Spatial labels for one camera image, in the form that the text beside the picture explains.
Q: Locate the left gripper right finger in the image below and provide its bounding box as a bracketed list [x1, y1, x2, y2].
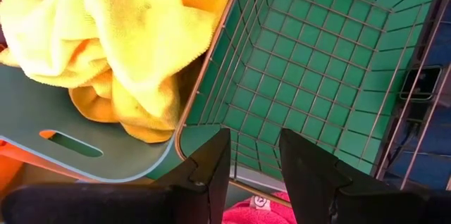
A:
[279, 127, 451, 224]

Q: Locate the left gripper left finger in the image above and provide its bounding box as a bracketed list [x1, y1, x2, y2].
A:
[0, 127, 232, 224]

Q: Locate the pink microfiber towel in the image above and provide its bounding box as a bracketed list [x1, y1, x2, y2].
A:
[221, 191, 297, 224]

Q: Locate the green wire basket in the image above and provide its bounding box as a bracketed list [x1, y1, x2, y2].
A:
[174, 0, 451, 207]

